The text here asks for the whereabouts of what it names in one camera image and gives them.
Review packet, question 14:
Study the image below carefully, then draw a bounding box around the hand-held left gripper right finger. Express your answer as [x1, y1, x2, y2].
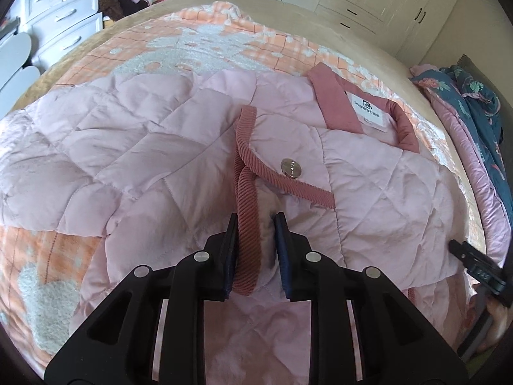
[273, 212, 469, 385]

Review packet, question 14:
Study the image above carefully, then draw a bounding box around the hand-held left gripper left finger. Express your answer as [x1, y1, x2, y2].
[44, 212, 241, 385]

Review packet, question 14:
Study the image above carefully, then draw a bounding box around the pink quilted jacket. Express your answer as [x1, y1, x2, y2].
[0, 63, 461, 385]

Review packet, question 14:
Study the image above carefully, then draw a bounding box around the white rounded chair back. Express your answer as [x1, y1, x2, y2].
[0, 66, 41, 103]
[0, 32, 33, 89]

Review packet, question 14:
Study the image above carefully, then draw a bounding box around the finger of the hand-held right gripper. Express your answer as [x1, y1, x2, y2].
[449, 240, 482, 269]

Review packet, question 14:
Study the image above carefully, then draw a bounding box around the dark clothes pile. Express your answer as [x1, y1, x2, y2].
[100, 0, 161, 21]

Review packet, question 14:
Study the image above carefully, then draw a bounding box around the bed with beige sheet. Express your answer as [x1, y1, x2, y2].
[8, 0, 439, 109]

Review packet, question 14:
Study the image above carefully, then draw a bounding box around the orange white plush blanket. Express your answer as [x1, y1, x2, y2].
[0, 0, 506, 370]

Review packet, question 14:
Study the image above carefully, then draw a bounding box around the white dresser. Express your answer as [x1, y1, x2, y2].
[20, 0, 105, 69]

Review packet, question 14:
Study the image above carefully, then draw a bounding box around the blue floral quilt pink lining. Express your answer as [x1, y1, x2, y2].
[409, 62, 513, 321]

